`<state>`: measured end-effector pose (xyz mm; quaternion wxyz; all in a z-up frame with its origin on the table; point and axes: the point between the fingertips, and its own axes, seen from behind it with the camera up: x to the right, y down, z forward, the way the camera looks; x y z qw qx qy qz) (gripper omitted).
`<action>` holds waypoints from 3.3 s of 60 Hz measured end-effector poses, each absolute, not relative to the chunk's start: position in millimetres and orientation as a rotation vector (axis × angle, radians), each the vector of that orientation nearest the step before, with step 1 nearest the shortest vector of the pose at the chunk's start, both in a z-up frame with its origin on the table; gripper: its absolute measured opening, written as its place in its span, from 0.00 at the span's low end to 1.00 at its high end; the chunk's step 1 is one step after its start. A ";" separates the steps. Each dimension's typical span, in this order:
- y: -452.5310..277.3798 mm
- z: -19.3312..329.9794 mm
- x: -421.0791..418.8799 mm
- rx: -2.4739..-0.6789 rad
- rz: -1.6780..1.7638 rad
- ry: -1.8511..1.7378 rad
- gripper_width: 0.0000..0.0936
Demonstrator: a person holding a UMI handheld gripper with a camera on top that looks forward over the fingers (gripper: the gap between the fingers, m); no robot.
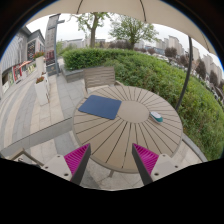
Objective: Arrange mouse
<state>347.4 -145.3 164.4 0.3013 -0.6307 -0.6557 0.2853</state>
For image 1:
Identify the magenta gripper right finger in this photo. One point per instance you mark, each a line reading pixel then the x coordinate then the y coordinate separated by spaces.
pixel 152 166

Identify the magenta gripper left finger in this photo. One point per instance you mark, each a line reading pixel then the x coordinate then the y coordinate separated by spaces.
pixel 72 166

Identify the white and teal computer mouse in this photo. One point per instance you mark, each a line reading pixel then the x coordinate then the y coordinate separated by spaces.
pixel 156 116

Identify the blue mouse pad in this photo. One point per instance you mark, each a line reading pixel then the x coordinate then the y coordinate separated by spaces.
pixel 101 107

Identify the round slatted beige table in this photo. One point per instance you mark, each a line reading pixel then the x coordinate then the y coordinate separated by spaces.
pixel 111 140

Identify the green trimmed hedge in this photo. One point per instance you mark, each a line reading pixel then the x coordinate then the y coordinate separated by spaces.
pixel 201 115

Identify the white planter with flowers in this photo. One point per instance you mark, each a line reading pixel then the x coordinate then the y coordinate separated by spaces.
pixel 41 91

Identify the brown slatted chair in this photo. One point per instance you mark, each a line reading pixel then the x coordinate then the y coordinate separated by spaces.
pixel 98 77

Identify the tall white planter red flowers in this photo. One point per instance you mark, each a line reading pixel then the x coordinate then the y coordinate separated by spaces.
pixel 39 60

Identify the grey sign pillar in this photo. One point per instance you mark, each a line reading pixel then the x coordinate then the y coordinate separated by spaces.
pixel 52 66

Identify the beige patio umbrella canopy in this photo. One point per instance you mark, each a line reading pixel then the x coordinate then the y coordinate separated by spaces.
pixel 149 11

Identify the metal chair frame lower left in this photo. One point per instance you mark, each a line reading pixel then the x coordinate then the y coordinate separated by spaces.
pixel 22 155

